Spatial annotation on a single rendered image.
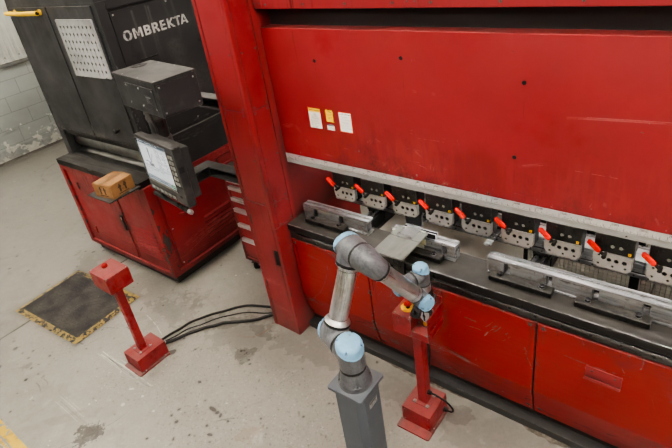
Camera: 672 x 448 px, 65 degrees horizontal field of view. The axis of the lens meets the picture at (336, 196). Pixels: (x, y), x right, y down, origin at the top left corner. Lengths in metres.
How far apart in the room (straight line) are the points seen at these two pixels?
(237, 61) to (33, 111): 6.32
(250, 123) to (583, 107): 1.69
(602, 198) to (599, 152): 0.20
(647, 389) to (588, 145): 1.10
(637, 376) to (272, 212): 2.03
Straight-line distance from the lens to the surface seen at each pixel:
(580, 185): 2.32
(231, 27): 2.84
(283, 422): 3.35
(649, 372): 2.65
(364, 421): 2.47
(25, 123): 8.90
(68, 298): 5.02
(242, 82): 2.89
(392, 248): 2.73
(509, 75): 2.24
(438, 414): 3.19
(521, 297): 2.63
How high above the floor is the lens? 2.58
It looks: 29 degrees down
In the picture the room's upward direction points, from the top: 9 degrees counter-clockwise
